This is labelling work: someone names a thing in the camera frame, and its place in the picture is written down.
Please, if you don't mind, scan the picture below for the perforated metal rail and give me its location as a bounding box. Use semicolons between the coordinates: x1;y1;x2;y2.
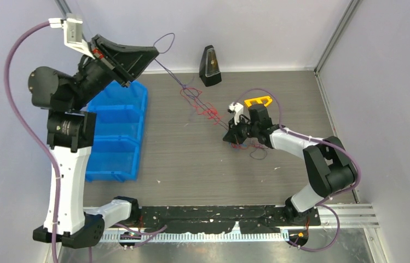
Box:
99;229;289;243

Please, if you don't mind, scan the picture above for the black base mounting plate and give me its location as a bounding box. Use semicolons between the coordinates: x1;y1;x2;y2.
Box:
119;204;320;234

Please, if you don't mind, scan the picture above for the black metronome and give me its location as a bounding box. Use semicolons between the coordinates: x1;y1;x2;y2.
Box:
199;45;222;87

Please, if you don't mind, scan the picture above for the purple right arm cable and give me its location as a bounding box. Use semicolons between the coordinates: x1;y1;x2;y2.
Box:
234;88;361;253

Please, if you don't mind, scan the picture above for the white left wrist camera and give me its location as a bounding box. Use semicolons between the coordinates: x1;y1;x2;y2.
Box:
48;13;95;59

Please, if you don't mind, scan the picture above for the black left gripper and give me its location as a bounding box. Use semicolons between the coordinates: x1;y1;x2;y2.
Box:
71;33;158;109

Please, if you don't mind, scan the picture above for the yellow triangular plastic piece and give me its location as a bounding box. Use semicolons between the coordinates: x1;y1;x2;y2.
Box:
244;95;273;108

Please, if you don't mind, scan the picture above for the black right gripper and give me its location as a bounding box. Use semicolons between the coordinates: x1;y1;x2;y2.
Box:
224;115;259;145

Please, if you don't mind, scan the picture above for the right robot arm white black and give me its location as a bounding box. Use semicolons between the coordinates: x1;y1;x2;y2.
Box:
223;102;358;225

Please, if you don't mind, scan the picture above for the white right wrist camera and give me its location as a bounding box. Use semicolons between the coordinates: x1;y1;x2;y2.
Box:
228;102;244;125

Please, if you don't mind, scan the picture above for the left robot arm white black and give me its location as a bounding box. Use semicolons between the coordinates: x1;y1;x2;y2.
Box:
28;35;159;249

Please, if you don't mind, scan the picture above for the blue plastic bin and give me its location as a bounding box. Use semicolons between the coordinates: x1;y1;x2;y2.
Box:
85;81;148;182

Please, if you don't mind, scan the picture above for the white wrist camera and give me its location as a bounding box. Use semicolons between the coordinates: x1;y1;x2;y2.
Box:
48;13;95;59
228;102;244;125

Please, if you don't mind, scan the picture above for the purple thin cable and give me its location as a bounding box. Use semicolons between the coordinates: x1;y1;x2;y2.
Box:
153;32;269;161

